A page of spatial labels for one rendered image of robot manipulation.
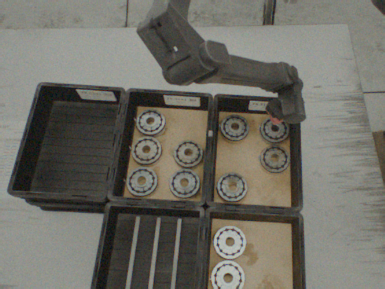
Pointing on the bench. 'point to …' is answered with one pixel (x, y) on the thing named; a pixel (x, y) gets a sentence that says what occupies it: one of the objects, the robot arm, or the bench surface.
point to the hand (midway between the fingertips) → (280, 117)
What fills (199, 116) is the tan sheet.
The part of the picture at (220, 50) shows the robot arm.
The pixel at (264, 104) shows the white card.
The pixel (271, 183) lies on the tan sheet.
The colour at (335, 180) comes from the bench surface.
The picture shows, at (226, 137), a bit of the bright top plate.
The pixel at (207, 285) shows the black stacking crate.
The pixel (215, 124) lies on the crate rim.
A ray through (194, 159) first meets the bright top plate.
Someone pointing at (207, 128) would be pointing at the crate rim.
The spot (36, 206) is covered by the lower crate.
